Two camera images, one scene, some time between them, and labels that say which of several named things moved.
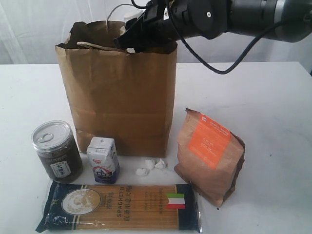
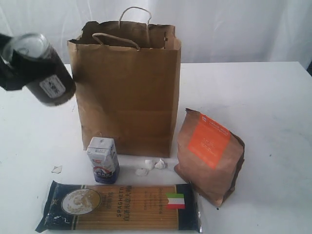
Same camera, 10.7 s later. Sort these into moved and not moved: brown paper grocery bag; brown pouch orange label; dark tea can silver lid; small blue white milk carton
Moved: dark tea can silver lid
Not moved: brown paper grocery bag; brown pouch orange label; small blue white milk carton
